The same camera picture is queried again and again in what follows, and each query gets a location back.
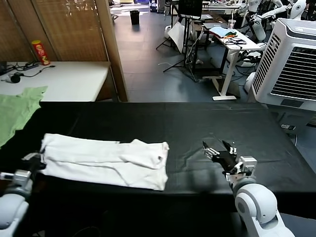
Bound white side table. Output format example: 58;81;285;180
0;61;112;102

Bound black trash bin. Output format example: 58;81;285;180
130;10;140;25

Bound light green t-shirt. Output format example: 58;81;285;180
0;85;49;149

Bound white standing desk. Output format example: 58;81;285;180
202;22;262;101

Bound grey power strip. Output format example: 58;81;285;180
24;61;40;71

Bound white robot base shell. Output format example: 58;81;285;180
244;71;257;95

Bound wooden pillar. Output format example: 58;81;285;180
95;0;129;102

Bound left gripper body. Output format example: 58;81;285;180
27;158;47;175

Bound white humanoid robot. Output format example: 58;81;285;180
263;0;307;28
237;0;268;42

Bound red chips can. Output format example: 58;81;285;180
31;40;51;66

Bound white reflector board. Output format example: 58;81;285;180
167;21;185;54

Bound black monitor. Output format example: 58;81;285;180
178;0;203;20

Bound black monitor tripod stand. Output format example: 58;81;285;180
156;14;198;75

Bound blue folded cloth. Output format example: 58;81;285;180
209;26;237;39

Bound black cable with plug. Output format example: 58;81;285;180
23;64;55;78

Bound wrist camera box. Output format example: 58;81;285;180
226;156;257;182
0;169;32;189

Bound plastic cup with straw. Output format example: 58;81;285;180
228;12;237;30

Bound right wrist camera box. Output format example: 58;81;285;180
226;156;257;182

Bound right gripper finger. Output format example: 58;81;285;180
202;141;219;158
222;140;238;156

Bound black cables on desk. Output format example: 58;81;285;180
223;36;247;46

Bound black table cover cloth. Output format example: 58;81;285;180
0;101;316;215

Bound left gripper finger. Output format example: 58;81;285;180
21;153;41;161

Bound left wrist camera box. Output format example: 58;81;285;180
0;169;32;189

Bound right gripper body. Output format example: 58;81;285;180
211;151;241;172

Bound white printed t-shirt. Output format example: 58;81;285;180
39;133;170;191

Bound white air cooler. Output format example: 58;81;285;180
247;17;316;135

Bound bamboo folding screen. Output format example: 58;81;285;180
0;0;109;62

